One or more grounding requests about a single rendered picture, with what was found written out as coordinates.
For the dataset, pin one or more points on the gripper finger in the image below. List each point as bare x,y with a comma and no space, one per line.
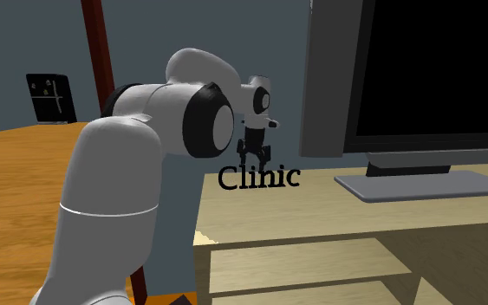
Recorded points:
242,151
265,154

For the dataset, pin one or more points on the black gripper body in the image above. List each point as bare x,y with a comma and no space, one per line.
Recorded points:
254,136

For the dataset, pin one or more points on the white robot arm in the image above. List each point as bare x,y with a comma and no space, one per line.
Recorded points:
112,177

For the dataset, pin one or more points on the black lettering sign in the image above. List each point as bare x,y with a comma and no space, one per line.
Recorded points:
226,179

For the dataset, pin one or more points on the beige wooden shelf unit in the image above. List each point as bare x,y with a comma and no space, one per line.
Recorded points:
311,211

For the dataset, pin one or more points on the grey flat screen television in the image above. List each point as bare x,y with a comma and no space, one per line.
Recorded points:
433,67

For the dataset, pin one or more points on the black refrigerator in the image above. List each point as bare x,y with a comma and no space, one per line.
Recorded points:
51,99

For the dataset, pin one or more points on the dark red wooden post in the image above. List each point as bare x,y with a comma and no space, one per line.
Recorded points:
98,50

